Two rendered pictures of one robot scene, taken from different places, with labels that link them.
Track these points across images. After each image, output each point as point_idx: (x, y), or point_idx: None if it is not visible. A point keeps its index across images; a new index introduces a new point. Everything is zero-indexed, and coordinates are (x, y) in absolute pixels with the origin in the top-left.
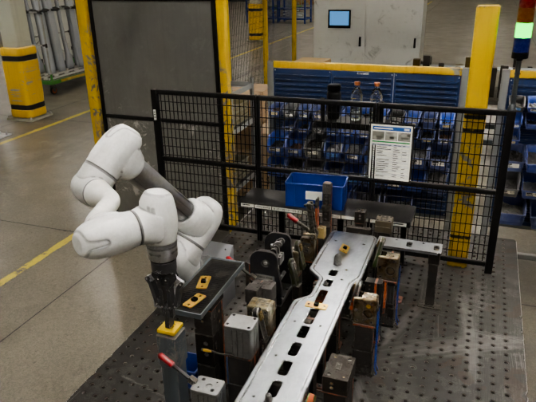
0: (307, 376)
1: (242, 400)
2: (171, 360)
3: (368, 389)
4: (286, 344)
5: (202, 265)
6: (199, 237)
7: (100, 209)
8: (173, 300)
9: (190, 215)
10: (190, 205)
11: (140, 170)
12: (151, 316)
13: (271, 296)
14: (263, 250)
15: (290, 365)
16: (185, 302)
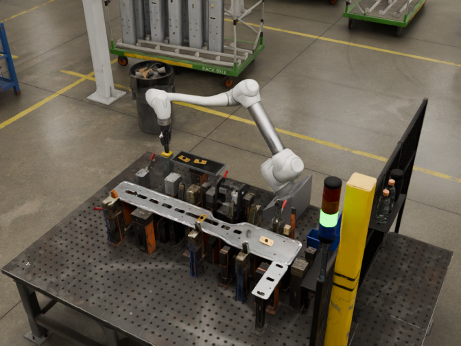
0: (145, 206)
1: (138, 187)
2: (151, 157)
3: (180, 270)
4: (171, 203)
5: (282, 191)
6: (274, 170)
7: (182, 95)
8: (164, 142)
9: (273, 154)
10: (275, 149)
11: (245, 106)
12: (272, 193)
13: (206, 196)
14: (220, 178)
15: None
16: (183, 156)
